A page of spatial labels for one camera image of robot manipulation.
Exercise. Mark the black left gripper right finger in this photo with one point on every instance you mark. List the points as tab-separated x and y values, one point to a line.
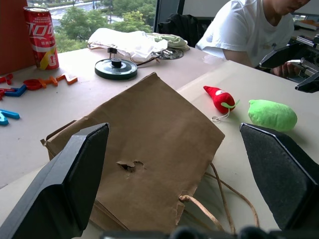
286	174

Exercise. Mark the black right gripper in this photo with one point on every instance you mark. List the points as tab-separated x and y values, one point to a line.
310	66

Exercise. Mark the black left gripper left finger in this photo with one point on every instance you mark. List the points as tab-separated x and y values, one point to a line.
49	194

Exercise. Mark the brown paper bag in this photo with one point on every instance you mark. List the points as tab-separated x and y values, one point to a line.
154	129

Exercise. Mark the white cloth bag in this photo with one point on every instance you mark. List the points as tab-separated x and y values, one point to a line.
124	41

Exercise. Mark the person's bare hand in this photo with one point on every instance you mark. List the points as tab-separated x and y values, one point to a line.
286	70

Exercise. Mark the stack of books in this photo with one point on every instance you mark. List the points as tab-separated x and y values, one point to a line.
309	23

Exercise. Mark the green plush toy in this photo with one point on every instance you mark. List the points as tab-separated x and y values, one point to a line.
272	114

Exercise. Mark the person in white t-shirt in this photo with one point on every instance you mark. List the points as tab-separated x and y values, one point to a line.
244	30

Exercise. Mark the red plush chili pepper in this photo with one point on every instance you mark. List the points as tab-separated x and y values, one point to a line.
221	98

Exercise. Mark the light blue plastic letter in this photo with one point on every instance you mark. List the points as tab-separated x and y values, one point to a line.
7	115

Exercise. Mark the red round plastic letter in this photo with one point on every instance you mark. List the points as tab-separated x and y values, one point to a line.
32	84

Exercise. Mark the orange plastic zigzag letter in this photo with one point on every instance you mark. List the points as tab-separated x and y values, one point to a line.
67	79

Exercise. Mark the black jacket on chair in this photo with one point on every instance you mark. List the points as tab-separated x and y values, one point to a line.
182	27

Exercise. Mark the pale green cloth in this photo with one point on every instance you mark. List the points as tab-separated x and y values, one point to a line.
174	41

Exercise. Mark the dark green round weight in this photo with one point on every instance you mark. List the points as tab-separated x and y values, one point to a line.
115	68

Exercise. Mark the red cola can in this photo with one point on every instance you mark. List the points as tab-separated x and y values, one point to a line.
42	39

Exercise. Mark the orange-red board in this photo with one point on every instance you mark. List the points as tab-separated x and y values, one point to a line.
13	35

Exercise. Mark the dark window frame post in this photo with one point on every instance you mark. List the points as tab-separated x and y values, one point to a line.
169	11

